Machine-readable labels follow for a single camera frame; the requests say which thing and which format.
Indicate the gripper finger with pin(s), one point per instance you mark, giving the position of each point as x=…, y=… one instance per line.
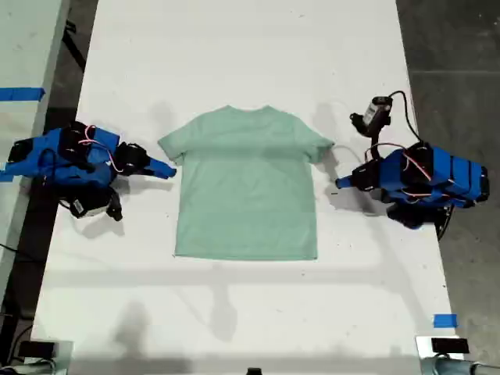
x=160, y=163
x=348, y=178
x=158, y=172
x=349, y=186

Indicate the pale green T-shirt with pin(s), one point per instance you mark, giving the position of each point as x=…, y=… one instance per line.
x=246, y=187

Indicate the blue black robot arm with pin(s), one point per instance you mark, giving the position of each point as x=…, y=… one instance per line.
x=41, y=146
x=461, y=176

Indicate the black metal strut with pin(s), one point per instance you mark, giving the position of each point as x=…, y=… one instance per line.
x=74, y=47

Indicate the blue tape strip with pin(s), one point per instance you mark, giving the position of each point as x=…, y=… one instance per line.
x=6, y=177
x=21, y=95
x=445, y=321

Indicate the white side table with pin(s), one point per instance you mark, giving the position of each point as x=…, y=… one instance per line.
x=23, y=47

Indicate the small black box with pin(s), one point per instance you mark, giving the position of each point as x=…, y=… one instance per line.
x=449, y=345
x=254, y=371
x=37, y=348

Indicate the grey metal tube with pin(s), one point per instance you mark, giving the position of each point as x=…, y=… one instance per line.
x=453, y=369
x=35, y=368

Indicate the black camera box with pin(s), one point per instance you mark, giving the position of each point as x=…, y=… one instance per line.
x=373, y=113
x=90, y=205

